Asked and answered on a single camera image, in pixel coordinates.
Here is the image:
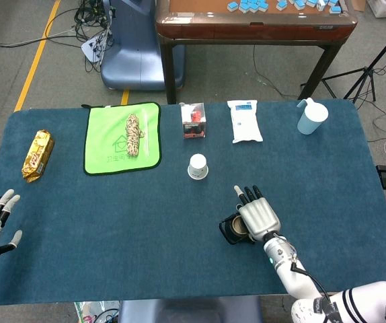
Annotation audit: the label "blue table mat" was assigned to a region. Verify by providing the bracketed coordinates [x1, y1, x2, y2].
[0, 99, 386, 307]

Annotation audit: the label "gold snack package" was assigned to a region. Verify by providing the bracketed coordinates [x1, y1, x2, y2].
[21, 129, 56, 184]

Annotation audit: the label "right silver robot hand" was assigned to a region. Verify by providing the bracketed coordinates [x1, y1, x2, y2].
[233, 184, 282, 242]

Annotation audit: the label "white paper cup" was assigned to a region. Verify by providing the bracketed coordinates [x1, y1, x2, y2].
[187, 153, 210, 180]

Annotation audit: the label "printed plastic bag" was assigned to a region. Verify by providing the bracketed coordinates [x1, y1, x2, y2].
[74, 300, 120, 323]

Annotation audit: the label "brown mahjong table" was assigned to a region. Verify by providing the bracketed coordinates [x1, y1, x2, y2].
[155, 0, 358, 104]

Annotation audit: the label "black tripod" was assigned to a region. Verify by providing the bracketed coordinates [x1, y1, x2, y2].
[300, 18, 386, 104]

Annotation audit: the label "black cable bundle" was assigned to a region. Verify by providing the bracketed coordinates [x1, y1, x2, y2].
[73, 0, 115, 73]

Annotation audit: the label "clear box red black contents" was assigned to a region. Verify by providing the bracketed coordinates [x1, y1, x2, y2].
[180, 102, 209, 140]

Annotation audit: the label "beige rope bundle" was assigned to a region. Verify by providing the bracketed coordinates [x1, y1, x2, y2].
[125, 113, 146, 157]

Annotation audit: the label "white power strip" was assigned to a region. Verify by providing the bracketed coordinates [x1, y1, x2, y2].
[81, 32, 108, 64]

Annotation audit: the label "light blue pitcher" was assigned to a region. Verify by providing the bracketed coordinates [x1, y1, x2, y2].
[296, 97, 330, 136]

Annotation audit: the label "green cloth black border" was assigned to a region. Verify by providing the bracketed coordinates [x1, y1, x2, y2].
[81, 102, 163, 176]

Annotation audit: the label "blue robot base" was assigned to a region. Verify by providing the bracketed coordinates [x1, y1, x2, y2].
[100, 0, 186, 91]

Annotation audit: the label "white wet wipes pack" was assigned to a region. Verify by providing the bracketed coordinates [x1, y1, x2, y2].
[227, 99, 264, 144]

